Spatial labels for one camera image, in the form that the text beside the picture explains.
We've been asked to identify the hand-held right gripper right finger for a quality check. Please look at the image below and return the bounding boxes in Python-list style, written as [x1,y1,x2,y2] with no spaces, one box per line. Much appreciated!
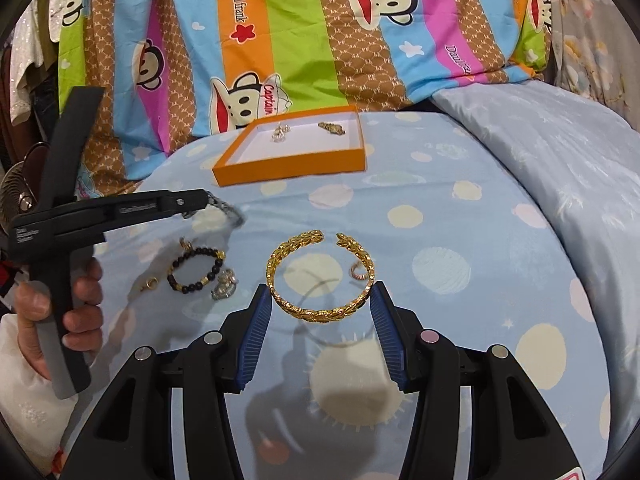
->
[368,280,585,480]

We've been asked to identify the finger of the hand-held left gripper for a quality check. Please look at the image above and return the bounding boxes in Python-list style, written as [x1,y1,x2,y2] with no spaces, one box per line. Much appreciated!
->
[162,187,210,220]

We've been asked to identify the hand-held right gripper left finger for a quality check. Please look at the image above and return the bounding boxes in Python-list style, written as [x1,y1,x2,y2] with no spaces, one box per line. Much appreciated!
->
[60,283,274,480]

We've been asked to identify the silver metal watch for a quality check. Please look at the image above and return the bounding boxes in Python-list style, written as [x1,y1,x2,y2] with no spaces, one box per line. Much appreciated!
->
[181,191,247,227]

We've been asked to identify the silver ring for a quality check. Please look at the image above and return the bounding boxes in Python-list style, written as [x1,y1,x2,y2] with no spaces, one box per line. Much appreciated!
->
[209,269,239,302]

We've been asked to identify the gold braided bangle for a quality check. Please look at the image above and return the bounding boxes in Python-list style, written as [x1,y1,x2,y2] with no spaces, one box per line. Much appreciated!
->
[265,230,376,325]

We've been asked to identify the black bead bracelet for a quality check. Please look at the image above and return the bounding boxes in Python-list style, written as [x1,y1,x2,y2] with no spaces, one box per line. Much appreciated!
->
[166,246,226,297]

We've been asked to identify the orange jewelry box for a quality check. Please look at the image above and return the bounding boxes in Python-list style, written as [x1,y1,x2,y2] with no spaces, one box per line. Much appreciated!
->
[211,105,368,188]

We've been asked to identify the person's left hand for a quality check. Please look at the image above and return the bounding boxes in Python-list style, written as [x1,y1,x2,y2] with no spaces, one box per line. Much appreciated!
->
[14,257,104,383]

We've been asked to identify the electric fan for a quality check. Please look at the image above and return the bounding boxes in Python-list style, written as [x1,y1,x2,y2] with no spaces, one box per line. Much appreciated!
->
[0,142,57,228]

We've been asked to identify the light blue dotted sheet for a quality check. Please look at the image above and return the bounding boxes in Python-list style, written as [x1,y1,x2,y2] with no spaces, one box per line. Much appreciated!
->
[60,109,618,480]

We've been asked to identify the hanging clothes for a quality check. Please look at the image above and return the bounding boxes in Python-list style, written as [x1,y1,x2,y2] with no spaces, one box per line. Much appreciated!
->
[0,0,68,128]

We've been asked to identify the colourful striped cartoon blanket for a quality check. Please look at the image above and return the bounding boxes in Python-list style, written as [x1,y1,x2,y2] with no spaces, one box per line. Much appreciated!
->
[54,0,551,183]

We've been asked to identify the pale blue quilt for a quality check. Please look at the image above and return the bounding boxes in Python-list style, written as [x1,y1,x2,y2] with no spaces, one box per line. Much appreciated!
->
[431,80,640,411]

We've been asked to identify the floral curtain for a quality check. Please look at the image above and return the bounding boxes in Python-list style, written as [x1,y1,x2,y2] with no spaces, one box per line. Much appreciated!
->
[542,0,640,128]

